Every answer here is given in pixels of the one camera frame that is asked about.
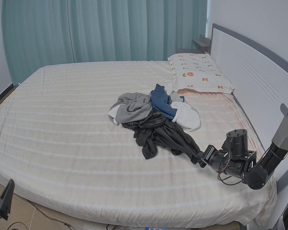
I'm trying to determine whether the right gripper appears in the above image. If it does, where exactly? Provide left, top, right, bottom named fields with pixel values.
left=199, top=145, right=231, bottom=175

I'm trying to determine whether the black T-shirt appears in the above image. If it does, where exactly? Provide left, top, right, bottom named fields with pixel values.
left=134, top=122, right=204, bottom=165

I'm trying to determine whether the bed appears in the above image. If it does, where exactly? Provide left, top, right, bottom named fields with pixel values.
left=0, top=23, right=288, bottom=226

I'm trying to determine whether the pile of clothes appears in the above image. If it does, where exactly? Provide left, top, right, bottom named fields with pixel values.
left=108, top=83, right=201, bottom=132

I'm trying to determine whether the white printed pillow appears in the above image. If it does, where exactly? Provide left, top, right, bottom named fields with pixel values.
left=168, top=52, right=235, bottom=94

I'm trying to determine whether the grey bedside table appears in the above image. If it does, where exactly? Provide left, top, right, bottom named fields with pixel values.
left=177, top=35, right=212, bottom=54

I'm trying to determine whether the blue-green curtain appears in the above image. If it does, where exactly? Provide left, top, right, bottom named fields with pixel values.
left=1, top=0, right=73, bottom=86
left=68, top=0, right=210, bottom=64

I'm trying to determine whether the black cable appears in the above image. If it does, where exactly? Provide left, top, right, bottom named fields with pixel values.
left=10, top=221, right=27, bottom=230
left=25, top=199, right=73, bottom=226

